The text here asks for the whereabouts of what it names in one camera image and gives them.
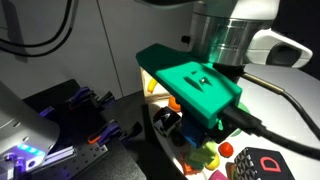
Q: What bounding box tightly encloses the thin black hanging cable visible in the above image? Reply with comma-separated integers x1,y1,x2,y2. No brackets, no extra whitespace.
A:
0,0,80,59
0,0,73,48

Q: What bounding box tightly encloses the brown orange block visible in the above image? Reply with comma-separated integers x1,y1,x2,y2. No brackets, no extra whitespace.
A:
225,162,237,180

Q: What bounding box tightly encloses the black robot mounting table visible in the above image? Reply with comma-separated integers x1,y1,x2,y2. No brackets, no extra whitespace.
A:
21,78,178,180

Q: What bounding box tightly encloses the large black cube letter D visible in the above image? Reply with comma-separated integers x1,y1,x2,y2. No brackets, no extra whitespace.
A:
233,147,296,180

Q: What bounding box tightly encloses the lime green foam cube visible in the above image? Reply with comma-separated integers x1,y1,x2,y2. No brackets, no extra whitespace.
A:
188,139,219,164

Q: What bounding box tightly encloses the purple black spring clamp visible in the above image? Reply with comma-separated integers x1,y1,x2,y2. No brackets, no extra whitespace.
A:
66,86,116,111
87,120,144,145

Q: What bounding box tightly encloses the dark green block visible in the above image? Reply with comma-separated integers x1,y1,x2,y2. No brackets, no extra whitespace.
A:
184,154,206,171

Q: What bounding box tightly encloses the yellow toy lemon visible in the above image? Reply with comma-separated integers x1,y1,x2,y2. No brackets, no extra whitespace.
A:
204,152,221,171

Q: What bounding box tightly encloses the pink block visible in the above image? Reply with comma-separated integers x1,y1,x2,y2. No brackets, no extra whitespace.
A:
208,169,229,180

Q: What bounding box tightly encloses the orange red block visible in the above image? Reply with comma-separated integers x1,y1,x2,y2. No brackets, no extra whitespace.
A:
179,154,201,176

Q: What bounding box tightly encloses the perforated metal breadboard plate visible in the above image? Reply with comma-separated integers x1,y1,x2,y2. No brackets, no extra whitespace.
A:
33,99,109,180

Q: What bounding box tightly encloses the black cable brass connector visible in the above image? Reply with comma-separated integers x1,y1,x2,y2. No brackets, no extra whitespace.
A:
241,71,320,141

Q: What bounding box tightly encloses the long aluminium extrusion rail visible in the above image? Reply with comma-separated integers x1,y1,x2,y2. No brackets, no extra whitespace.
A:
41,144,76,166

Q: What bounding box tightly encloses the short aluminium extrusion rail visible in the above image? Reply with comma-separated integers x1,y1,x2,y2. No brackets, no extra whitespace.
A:
39,105,56,118

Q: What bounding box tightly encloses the orange toy fruit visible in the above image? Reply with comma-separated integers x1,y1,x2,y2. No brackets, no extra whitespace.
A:
168,96,182,113

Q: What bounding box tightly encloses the small red toy fruit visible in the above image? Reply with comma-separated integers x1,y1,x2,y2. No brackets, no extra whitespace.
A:
218,141,234,158

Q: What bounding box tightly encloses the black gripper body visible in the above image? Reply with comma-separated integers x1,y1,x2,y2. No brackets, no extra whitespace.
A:
213,62,246,84

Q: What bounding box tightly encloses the black soft cube letter A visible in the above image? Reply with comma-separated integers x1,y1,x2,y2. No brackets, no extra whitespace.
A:
152,106,184,138

